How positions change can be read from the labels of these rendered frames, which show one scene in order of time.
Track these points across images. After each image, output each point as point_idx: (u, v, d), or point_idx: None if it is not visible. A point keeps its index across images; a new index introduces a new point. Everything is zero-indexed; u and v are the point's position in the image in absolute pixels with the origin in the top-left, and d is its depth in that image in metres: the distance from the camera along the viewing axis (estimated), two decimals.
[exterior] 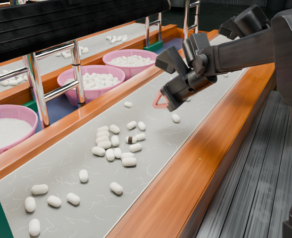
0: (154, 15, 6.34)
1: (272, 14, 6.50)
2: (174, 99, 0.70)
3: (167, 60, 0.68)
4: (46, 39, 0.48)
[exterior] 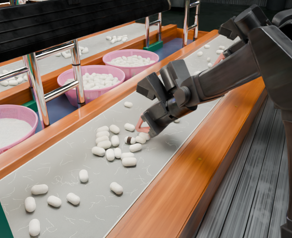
0: (154, 15, 6.34)
1: (272, 14, 6.50)
2: (155, 125, 0.70)
3: (147, 87, 0.68)
4: (46, 39, 0.48)
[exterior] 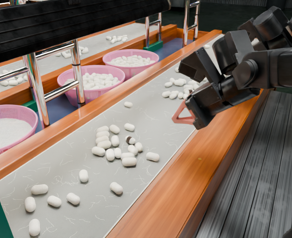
0: (154, 15, 6.34)
1: None
2: (203, 114, 0.55)
3: (196, 65, 0.53)
4: (46, 39, 0.48)
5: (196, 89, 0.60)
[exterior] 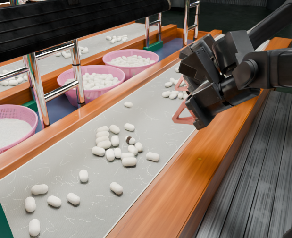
0: (154, 15, 6.34)
1: None
2: (203, 115, 0.55)
3: (196, 65, 0.53)
4: (46, 39, 0.48)
5: (196, 89, 0.60)
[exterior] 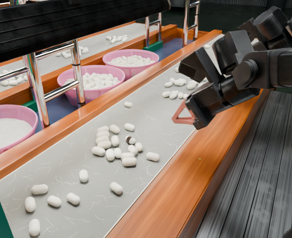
0: (154, 15, 6.34)
1: None
2: (203, 115, 0.55)
3: (196, 65, 0.53)
4: (46, 39, 0.48)
5: (196, 89, 0.60)
